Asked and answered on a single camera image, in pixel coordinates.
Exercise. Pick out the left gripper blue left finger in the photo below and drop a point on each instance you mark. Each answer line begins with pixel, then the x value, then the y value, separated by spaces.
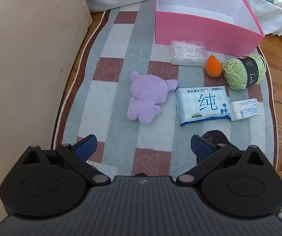
pixel 86 147

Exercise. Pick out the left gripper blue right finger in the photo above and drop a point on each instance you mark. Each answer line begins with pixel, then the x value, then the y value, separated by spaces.
pixel 201 147

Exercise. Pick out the blue wet wipes pack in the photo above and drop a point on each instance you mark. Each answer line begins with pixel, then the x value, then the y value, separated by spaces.
pixel 198 104

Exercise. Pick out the small white tissue pack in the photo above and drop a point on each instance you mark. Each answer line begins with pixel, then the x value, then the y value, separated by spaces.
pixel 244 109

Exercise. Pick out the purple plush toy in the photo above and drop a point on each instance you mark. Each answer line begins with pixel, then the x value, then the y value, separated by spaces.
pixel 147 93

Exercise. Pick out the green yarn ball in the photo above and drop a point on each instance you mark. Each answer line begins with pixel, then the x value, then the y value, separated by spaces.
pixel 241 73

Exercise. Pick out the orange makeup sponge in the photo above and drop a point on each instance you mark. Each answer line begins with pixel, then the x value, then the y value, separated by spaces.
pixel 213 67

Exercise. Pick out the clear floss pick box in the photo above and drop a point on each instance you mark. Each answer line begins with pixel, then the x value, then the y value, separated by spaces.
pixel 188 53

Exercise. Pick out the beige wooden cabinet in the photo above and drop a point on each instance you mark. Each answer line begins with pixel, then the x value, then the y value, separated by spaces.
pixel 39 41

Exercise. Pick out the pink cardboard box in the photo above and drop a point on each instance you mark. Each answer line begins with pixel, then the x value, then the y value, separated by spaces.
pixel 224 26

